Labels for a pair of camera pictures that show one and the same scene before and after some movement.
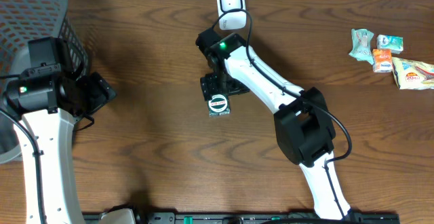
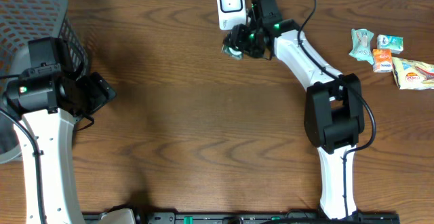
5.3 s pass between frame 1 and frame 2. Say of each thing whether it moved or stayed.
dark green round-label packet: moved
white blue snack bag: stayed
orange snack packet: stayed
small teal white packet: stayed
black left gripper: stayed
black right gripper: moved
